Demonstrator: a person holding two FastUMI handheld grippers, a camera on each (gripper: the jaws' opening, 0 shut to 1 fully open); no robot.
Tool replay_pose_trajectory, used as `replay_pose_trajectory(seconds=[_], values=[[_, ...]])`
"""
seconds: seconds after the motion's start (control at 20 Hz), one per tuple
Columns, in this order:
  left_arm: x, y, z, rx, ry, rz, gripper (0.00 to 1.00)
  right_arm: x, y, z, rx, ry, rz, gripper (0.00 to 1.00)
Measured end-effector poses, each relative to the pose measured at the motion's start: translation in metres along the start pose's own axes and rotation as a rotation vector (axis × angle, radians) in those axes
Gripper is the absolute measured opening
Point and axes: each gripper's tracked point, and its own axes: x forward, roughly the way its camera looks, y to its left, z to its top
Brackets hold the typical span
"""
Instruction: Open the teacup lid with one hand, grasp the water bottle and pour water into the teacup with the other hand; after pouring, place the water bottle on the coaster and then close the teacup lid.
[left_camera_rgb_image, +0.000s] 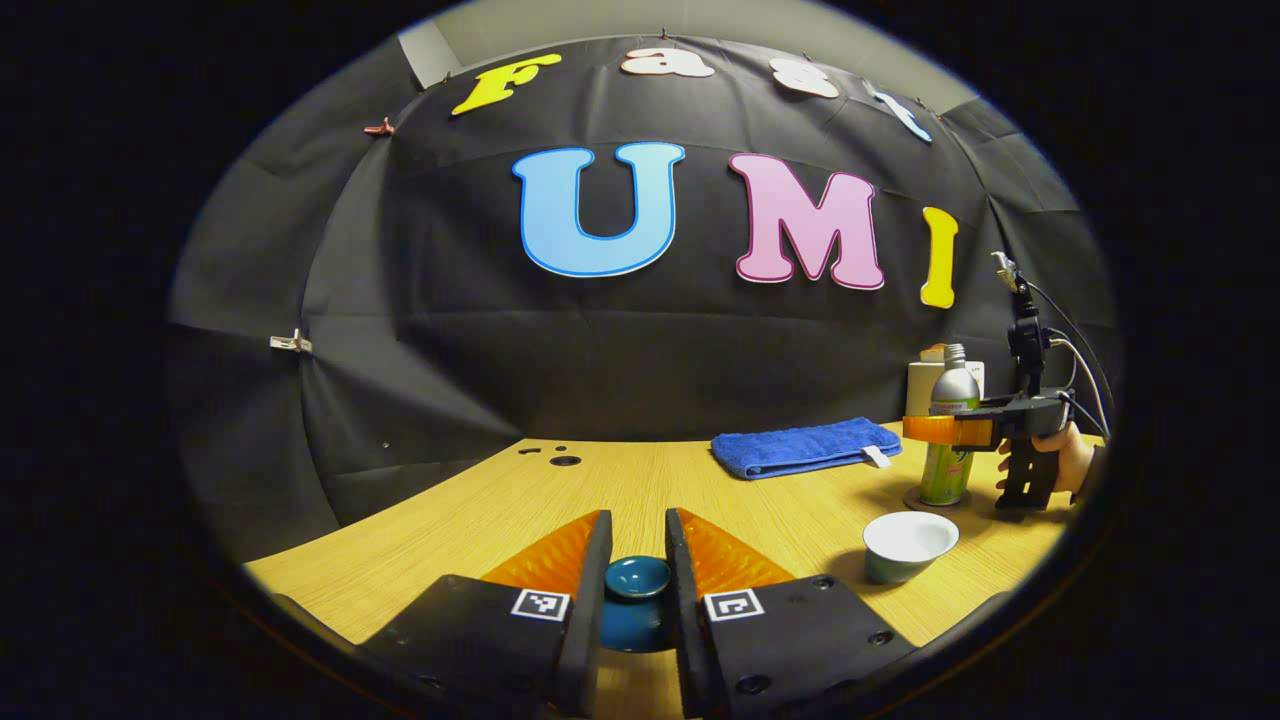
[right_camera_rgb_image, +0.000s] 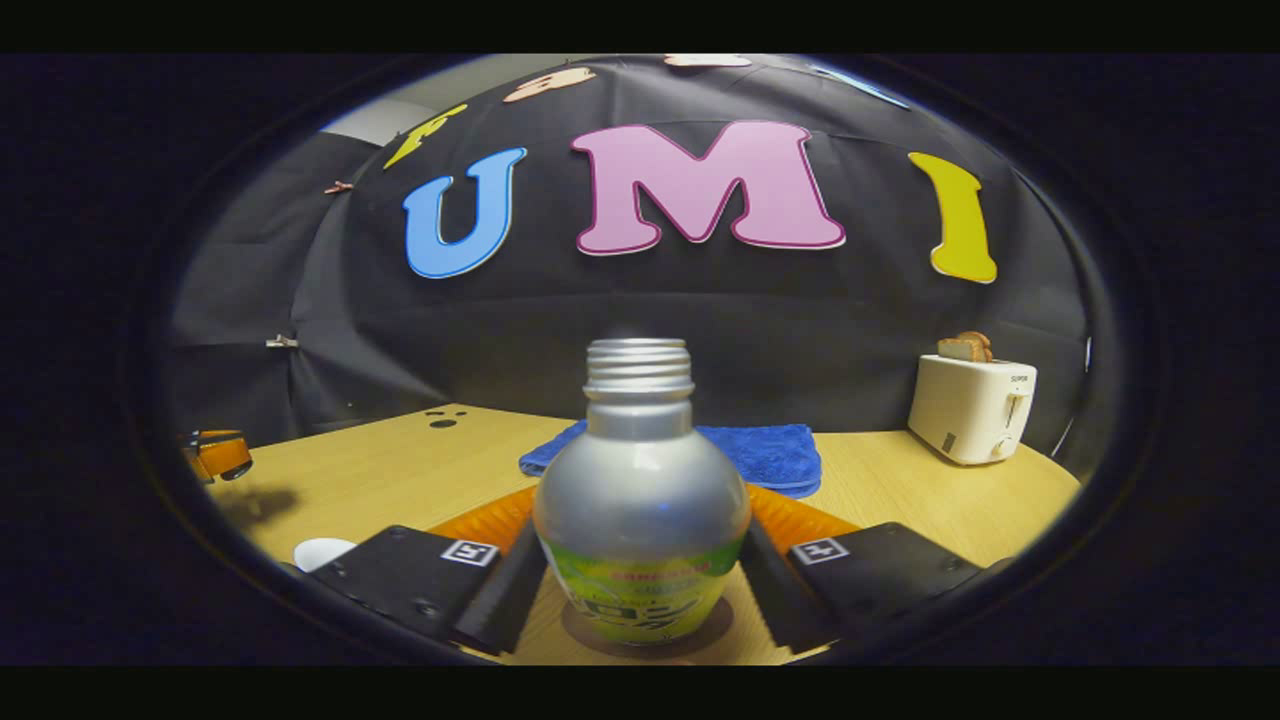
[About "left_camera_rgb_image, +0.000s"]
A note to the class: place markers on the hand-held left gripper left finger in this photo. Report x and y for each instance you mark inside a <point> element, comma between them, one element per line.
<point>590,620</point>

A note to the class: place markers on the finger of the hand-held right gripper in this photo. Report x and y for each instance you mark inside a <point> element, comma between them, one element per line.
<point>950,430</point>

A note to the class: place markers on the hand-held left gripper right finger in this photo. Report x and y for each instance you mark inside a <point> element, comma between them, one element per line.
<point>685,620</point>

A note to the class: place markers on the silver green-label water bottle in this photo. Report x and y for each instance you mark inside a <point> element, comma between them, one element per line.
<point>955,395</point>

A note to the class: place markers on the teal teacup lid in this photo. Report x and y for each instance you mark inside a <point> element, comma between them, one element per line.
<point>637,578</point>

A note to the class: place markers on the round brown coaster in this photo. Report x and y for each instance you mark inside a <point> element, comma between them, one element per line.
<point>911,499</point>

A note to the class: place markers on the white toaster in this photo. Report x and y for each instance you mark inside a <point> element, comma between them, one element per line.
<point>922,390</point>

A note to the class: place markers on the bread slice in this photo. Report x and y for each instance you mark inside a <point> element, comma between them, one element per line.
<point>932,353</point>

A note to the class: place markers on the blue folded towel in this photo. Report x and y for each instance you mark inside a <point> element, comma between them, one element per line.
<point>800,448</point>

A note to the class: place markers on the black backdrop cloth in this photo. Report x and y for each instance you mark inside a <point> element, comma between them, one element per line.
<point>600,350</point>

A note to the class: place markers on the silver metal clip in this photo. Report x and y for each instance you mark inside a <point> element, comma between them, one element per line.
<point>291,342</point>

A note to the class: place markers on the red clip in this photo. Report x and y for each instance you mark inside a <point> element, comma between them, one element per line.
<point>379,127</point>

